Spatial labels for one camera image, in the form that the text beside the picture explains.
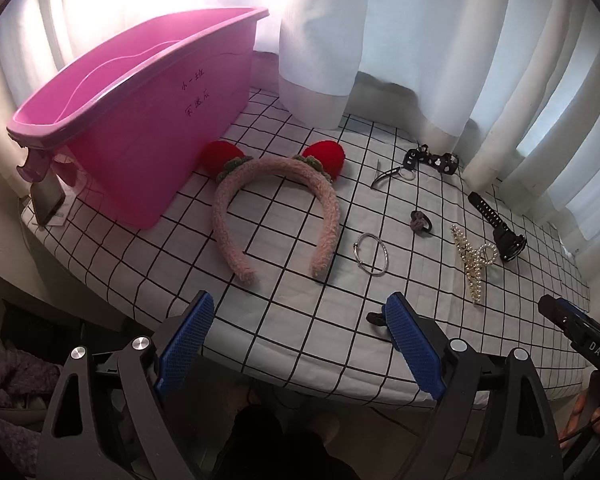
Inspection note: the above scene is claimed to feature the small black clip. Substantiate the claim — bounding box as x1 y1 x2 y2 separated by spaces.
366 310 392 342

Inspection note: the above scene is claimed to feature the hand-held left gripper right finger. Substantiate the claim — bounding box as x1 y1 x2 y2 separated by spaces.
384 292 566 480

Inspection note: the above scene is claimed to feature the dark phone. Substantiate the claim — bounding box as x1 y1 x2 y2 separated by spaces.
32 177 66 226

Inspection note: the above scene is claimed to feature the purple fuzzy cloth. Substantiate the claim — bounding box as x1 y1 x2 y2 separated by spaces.
0 347 61 480

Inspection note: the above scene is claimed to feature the pink fuzzy strawberry headband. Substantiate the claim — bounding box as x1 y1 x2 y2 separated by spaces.
200 141 346 290

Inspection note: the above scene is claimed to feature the silver bangle bracelet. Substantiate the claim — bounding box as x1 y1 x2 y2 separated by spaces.
355 232 388 277

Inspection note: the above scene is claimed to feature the person's right hand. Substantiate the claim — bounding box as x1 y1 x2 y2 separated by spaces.
566 382 600 448

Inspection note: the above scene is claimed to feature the pink plastic storage bin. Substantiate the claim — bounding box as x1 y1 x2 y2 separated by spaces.
6 7 270 231

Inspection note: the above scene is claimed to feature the purple hair scrunchie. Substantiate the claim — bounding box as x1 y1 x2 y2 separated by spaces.
409 210 434 236

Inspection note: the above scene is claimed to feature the pearl hair claw clip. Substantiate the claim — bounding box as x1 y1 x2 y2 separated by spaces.
449 224 501 306

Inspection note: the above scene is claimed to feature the black polka dot bow tie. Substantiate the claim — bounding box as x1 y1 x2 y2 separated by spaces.
397 144 458 182

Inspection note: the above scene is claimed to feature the white curtain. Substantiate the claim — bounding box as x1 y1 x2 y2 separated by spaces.
0 0 600 286

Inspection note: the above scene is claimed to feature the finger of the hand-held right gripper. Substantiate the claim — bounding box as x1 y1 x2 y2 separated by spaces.
538 295 588 333

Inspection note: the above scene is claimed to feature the thin black hair clip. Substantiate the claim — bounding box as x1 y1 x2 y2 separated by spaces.
371 159 403 189

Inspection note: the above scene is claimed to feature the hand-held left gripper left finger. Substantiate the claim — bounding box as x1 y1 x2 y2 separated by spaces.
36 290 216 480

